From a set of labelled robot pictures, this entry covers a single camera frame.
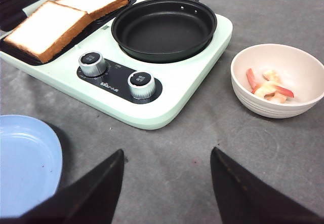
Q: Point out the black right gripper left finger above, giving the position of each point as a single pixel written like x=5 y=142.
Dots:
x=91 y=199

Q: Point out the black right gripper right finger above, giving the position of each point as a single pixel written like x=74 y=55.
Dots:
x=244 y=198

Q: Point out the beige ribbed bowl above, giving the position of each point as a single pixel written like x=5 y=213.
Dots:
x=299 y=72

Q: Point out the toast slice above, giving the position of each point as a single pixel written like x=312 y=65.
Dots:
x=95 y=8
x=48 y=30

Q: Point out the shrimp pieces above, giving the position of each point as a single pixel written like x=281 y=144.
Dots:
x=271 y=89

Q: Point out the mint green breakfast maker base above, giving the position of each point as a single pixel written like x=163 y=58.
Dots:
x=174 y=82

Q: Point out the blue plate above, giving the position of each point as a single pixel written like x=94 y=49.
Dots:
x=31 y=163

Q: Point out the silver right knob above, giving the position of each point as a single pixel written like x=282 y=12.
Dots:
x=141 y=85

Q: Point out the silver knob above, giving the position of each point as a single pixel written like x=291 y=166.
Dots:
x=92 y=64
x=141 y=85

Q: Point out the silver left knob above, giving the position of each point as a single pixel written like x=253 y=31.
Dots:
x=92 y=64

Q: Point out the black frying pan green handle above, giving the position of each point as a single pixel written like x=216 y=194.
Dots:
x=164 y=31

